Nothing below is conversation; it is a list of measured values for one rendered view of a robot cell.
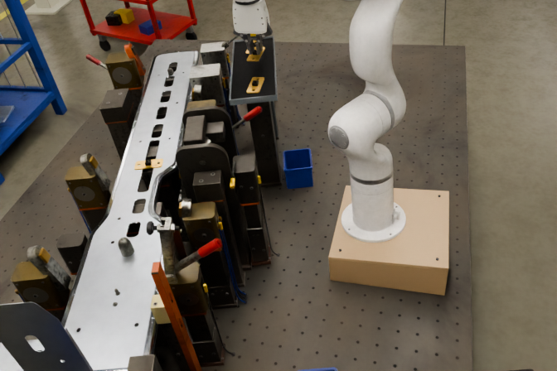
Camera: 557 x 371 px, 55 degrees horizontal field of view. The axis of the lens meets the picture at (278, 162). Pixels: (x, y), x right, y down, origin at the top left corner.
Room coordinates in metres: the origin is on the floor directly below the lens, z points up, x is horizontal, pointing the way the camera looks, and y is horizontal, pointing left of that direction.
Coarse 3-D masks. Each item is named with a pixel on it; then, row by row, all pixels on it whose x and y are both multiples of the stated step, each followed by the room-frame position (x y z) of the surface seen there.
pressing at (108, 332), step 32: (160, 64) 1.88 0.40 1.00; (192, 64) 1.84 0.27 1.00; (160, 96) 1.64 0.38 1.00; (128, 160) 1.30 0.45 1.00; (128, 192) 1.15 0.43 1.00; (128, 224) 1.02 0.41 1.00; (96, 256) 0.92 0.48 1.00; (160, 256) 0.89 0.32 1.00; (96, 288) 0.82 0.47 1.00; (128, 288) 0.81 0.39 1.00; (64, 320) 0.74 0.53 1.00; (96, 320) 0.73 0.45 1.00; (128, 320) 0.72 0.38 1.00; (96, 352) 0.65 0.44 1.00; (128, 352) 0.64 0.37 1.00
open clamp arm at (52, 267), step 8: (32, 248) 0.86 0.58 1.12; (40, 248) 0.87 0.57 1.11; (32, 256) 0.85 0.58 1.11; (40, 256) 0.85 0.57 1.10; (48, 256) 0.87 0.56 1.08; (40, 264) 0.84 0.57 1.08; (48, 264) 0.86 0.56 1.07; (56, 264) 0.87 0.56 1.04; (48, 272) 0.84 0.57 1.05; (56, 272) 0.86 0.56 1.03; (64, 272) 0.87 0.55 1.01; (56, 280) 0.84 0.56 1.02; (64, 280) 0.86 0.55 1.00; (64, 288) 0.84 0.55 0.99
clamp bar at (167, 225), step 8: (152, 224) 0.79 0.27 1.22; (160, 224) 0.79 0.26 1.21; (168, 224) 0.78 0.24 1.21; (152, 232) 0.78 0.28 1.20; (160, 232) 0.77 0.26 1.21; (168, 232) 0.77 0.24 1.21; (160, 240) 0.77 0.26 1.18; (168, 240) 0.77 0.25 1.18; (168, 248) 0.77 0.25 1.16; (168, 256) 0.77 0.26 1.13; (168, 264) 0.77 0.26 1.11; (168, 272) 0.77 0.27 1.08
